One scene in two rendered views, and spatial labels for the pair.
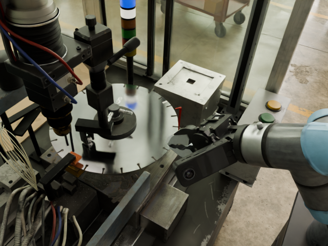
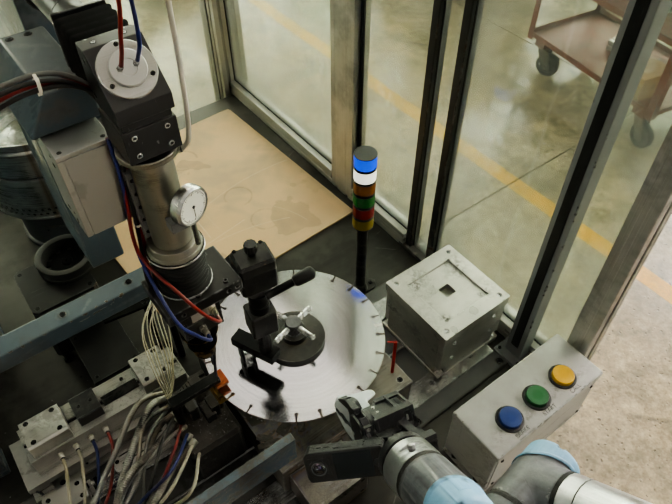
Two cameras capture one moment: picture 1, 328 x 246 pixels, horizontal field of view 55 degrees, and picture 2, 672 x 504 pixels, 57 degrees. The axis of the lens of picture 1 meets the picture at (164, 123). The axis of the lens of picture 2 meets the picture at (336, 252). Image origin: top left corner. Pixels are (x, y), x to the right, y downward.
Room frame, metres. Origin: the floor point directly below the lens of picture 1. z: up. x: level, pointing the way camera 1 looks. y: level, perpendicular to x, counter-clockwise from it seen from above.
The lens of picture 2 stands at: (0.03, -0.22, 1.90)
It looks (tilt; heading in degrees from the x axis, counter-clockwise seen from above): 48 degrees down; 26
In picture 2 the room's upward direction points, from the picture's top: straight up
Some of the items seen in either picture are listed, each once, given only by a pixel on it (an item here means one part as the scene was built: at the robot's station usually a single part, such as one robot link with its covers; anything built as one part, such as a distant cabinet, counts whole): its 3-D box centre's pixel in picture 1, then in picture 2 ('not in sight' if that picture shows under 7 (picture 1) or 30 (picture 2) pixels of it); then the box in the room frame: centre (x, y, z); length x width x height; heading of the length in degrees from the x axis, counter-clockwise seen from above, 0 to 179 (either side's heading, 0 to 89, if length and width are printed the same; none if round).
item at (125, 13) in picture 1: (128, 10); (364, 172); (0.88, 0.13, 1.11); 0.05 x 0.04 x 0.03; 63
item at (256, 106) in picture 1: (256, 134); (521, 411); (0.69, -0.29, 0.82); 0.28 x 0.11 x 0.15; 153
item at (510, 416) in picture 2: not in sight; (509, 419); (0.62, -0.27, 0.90); 0.04 x 0.04 x 0.02
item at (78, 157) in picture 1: (62, 174); (200, 397); (0.41, 0.22, 0.95); 0.10 x 0.03 x 0.07; 153
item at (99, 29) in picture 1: (96, 66); (256, 289); (0.50, 0.14, 1.17); 0.06 x 0.05 x 0.20; 144
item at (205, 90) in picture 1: (188, 98); (442, 311); (0.85, -0.08, 0.82); 0.18 x 0.18 x 0.15; 63
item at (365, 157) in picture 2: (127, 0); (365, 159); (0.88, 0.13, 1.14); 0.05 x 0.04 x 0.03; 63
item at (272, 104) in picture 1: (273, 106); (562, 376); (0.75, -0.34, 0.90); 0.04 x 0.04 x 0.02
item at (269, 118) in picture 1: (267, 119); (536, 397); (0.68, -0.30, 0.90); 0.04 x 0.04 x 0.02
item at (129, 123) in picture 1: (114, 118); (294, 334); (0.58, 0.13, 0.96); 0.11 x 0.11 x 0.03
